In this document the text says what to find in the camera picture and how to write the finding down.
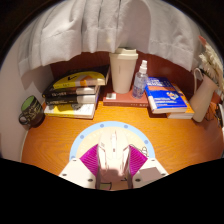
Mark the cream ceramic vase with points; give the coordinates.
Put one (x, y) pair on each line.
(202, 100)

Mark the yellow-orange book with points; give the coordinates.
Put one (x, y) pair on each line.
(181, 114)

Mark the pink computer mouse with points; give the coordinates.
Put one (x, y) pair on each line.
(112, 153)

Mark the red-brown book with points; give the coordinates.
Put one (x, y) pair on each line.
(123, 99)

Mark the clear spray bottle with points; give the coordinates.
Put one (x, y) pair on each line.
(140, 83)

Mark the yellow and white book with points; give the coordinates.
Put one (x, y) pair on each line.
(70, 110)

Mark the blue book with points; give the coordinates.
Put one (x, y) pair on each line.
(165, 95)

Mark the round light-blue mouse pad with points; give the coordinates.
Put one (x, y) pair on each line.
(86, 136)

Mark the white curtain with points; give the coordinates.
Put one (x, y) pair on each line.
(110, 26)

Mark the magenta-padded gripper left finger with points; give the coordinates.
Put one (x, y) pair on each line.
(78, 171)

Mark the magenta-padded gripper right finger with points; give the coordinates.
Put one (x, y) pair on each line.
(148, 171)

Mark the cream lidded tumbler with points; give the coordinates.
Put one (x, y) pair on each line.
(122, 71)

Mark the green and black mug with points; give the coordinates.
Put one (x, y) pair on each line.
(31, 110)

